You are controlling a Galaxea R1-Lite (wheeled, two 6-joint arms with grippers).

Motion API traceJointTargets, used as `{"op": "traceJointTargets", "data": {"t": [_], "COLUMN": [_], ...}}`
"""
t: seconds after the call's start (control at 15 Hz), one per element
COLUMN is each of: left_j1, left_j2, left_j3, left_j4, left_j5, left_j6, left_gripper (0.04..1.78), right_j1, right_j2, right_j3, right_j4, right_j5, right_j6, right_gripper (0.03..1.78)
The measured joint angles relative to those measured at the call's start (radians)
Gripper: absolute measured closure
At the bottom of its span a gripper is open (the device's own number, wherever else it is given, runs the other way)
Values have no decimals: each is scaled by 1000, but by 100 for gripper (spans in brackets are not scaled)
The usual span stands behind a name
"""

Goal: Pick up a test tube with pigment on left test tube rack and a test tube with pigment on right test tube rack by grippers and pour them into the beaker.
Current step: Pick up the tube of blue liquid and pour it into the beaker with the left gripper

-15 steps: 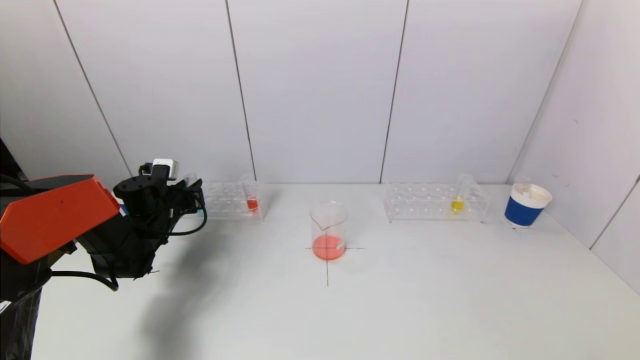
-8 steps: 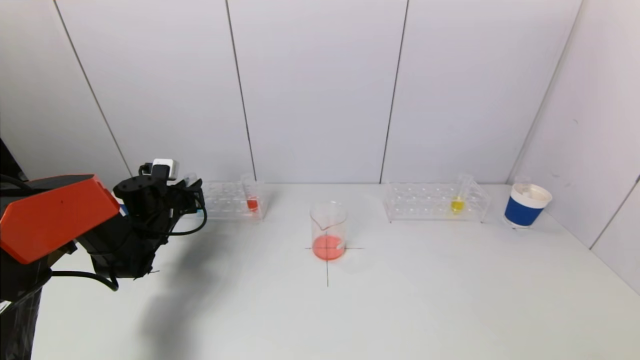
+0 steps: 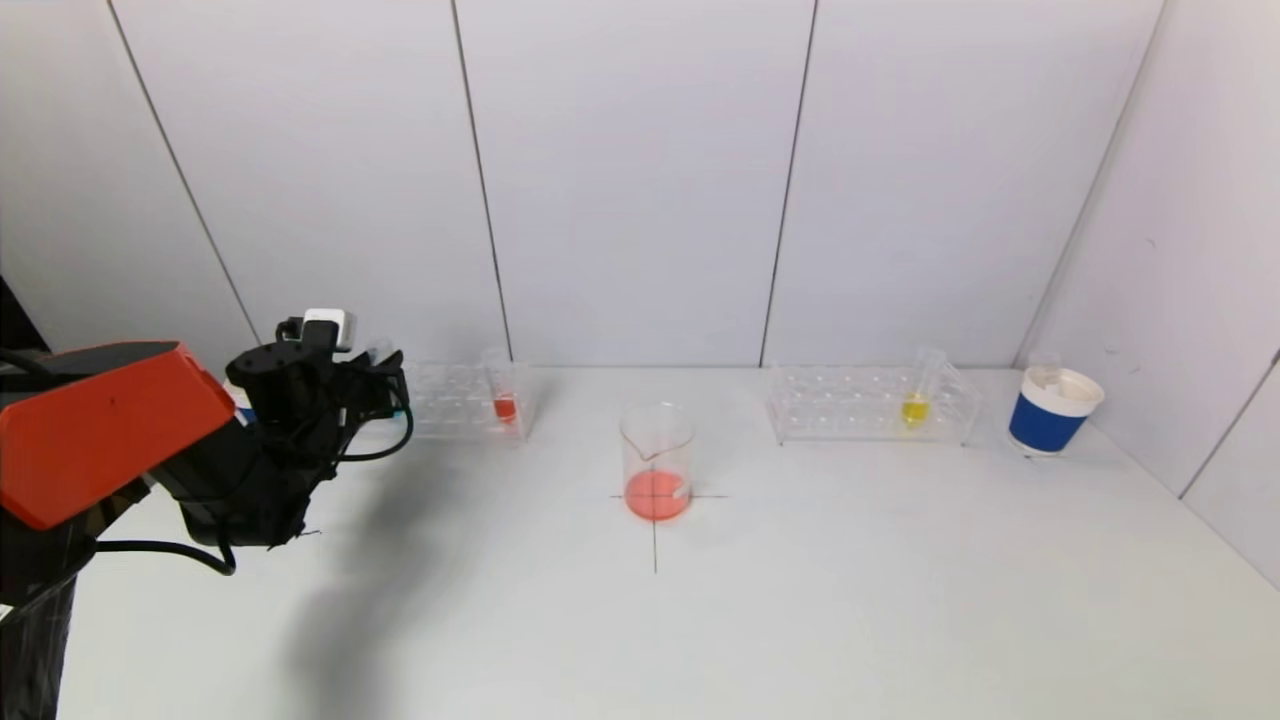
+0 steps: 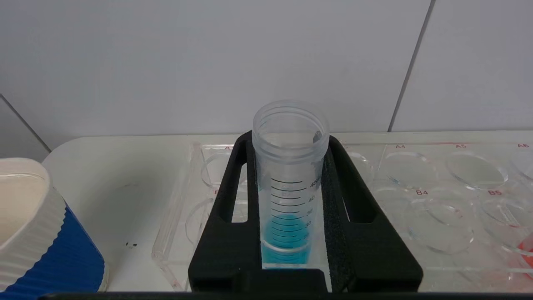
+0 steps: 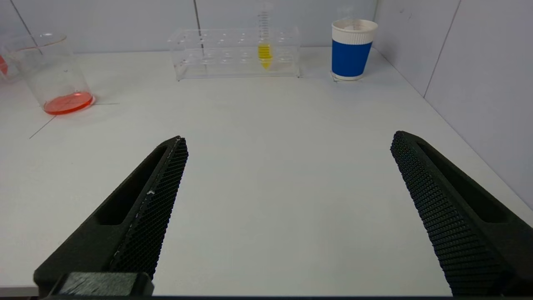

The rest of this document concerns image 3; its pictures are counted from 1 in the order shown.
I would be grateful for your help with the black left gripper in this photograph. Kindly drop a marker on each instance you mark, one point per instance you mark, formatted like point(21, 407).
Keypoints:
point(384, 388)

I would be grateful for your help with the white-labelled clear plastic tube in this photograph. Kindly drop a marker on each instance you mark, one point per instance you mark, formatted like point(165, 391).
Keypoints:
point(1045, 370)

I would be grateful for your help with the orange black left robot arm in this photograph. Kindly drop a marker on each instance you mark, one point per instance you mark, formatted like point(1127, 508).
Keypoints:
point(100, 430)

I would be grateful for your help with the clear acrylic tube rack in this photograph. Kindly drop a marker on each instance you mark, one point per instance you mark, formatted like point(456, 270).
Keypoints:
point(850, 410)
point(460, 405)

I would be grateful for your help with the clear tube, red pigment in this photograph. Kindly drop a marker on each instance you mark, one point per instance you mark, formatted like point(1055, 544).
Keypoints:
point(506, 409)

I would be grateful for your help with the clear glass beaker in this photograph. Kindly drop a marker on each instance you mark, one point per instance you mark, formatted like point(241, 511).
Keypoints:
point(657, 495)

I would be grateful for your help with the clear tube, yellow pigment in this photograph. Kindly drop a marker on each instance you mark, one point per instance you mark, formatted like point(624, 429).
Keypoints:
point(913, 410)

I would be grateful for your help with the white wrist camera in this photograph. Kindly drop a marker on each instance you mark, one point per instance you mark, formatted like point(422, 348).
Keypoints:
point(330, 328)

